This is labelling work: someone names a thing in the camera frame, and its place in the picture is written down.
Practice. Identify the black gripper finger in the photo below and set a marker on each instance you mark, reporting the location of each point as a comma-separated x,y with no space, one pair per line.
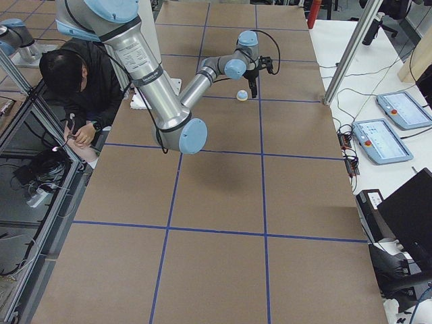
253,88

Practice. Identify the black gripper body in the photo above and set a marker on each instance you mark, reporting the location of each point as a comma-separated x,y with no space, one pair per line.
251,74

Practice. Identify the blue dome service bell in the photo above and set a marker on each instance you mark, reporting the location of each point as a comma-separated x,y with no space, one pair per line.
242,95

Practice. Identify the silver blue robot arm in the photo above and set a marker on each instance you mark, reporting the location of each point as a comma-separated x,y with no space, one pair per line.
15,37
118,24

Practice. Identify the red cylinder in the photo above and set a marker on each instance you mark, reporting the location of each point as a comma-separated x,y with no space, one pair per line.
313,13

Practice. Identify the small orange circuit board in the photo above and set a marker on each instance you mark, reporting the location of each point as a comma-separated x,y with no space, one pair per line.
345,140

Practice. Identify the near blue teach pendant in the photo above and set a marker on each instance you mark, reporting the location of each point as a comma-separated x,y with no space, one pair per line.
380,142

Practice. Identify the blue teach pendant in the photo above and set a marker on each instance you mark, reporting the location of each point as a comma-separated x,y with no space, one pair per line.
380,142
404,110

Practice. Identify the far blue teach pendant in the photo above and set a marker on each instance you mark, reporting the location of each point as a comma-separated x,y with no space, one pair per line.
404,110

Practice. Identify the person in black jacket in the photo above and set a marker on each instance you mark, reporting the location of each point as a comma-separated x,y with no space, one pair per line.
82,76

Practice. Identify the black computer box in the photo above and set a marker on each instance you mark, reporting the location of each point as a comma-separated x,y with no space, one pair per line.
370,217

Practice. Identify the black monitor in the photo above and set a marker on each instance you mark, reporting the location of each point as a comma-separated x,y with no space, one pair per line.
407,212

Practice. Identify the aluminium frame post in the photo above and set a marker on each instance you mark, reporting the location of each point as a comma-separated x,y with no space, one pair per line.
366,29

